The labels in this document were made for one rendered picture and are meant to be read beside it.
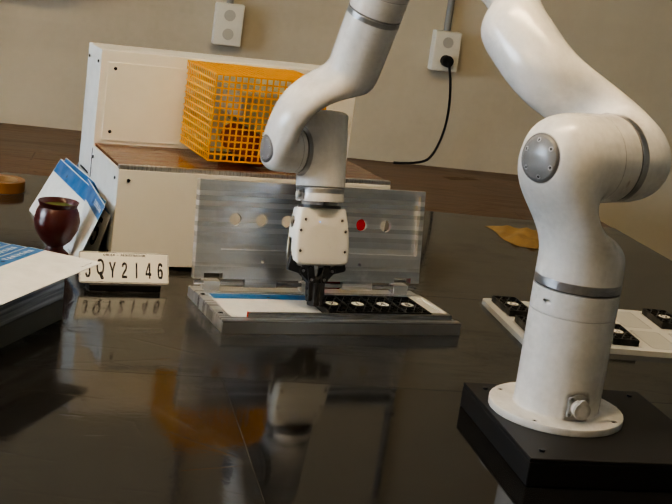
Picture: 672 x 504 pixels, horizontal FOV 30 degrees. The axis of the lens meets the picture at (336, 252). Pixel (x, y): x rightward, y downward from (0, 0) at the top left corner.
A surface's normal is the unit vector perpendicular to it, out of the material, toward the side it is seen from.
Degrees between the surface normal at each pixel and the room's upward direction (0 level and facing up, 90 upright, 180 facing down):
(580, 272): 90
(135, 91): 90
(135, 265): 65
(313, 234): 78
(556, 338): 90
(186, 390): 0
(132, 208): 90
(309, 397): 0
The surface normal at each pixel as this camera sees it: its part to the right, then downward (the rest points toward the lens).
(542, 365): -0.68, 0.08
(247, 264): 0.39, 0.11
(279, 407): 0.14, -0.96
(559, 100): -0.12, 0.65
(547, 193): -0.66, 0.57
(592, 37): 0.21, 0.25
